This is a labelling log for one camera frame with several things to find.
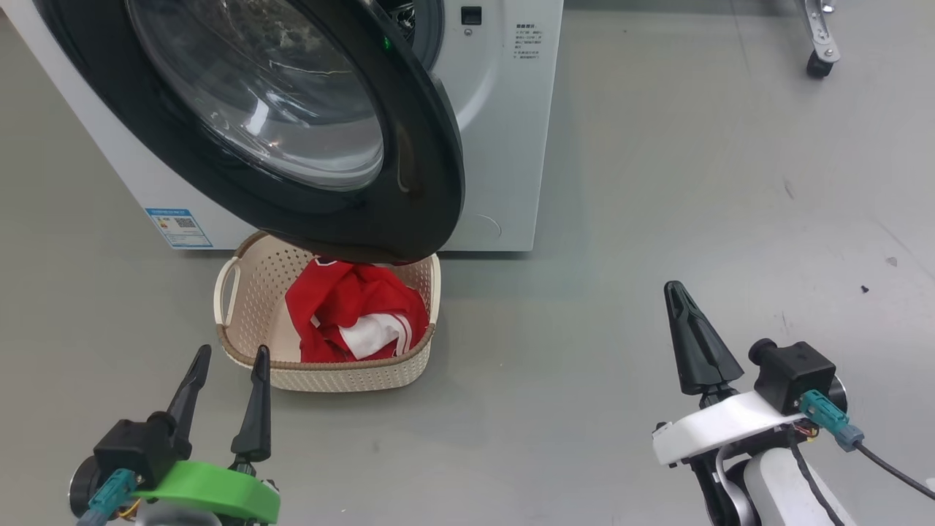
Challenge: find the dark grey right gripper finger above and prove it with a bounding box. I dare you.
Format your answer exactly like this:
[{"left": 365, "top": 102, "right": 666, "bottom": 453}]
[
  {"left": 676, "top": 282, "right": 744, "bottom": 389},
  {"left": 663, "top": 281, "right": 715, "bottom": 396}
]

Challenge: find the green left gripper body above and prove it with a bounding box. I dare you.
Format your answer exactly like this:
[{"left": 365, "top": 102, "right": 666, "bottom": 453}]
[{"left": 131, "top": 460, "right": 282, "bottom": 525}]

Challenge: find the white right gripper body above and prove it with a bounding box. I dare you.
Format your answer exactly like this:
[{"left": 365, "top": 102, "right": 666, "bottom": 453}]
[{"left": 652, "top": 391, "right": 804, "bottom": 468}]

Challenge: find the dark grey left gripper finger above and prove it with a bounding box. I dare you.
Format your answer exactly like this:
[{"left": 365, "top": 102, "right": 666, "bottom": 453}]
[
  {"left": 231, "top": 346, "right": 272, "bottom": 463},
  {"left": 167, "top": 345, "right": 213, "bottom": 439}
]

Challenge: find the red white garment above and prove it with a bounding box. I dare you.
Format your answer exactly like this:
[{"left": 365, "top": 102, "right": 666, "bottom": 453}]
[{"left": 285, "top": 256, "right": 430, "bottom": 364}]

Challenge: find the black round glass washer door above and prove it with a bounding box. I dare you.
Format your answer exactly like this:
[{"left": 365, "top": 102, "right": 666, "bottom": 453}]
[{"left": 33, "top": 0, "right": 466, "bottom": 265}]

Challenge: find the cream perforated laundry basket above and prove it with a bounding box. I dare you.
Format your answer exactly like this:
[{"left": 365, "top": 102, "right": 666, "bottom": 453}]
[{"left": 213, "top": 231, "right": 442, "bottom": 393}]

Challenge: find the white front-load washing machine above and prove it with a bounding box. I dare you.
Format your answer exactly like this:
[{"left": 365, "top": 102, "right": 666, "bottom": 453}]
[{"left": 0, "top": 0, "right": 565, "bottom": 253}]

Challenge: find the blue energy label sticker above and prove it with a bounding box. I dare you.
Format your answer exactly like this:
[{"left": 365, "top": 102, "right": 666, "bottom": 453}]
[{"left": 144, "top": 207, "right": 214, "bottom": 250}]

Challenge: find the black left camera cable teal plug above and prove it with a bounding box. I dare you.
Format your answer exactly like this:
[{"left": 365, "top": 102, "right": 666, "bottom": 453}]
[{"left": 77, "top": 469, "right": 140, "bottom": 526}]

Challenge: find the black camera cable teal plug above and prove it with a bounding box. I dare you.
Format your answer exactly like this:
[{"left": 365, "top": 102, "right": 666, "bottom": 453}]
[
  {"left": 77, "top": 469, "right": 140, "bottom": 526},
  {"left": 798, "top": 389, "right": 935, "bottom": 502}
]

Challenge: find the black right camera cable teal plug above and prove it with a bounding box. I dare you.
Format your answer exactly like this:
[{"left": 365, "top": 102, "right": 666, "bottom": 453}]
[{"left": 798, "top": 389, "right": 935, "bottom": 502}]

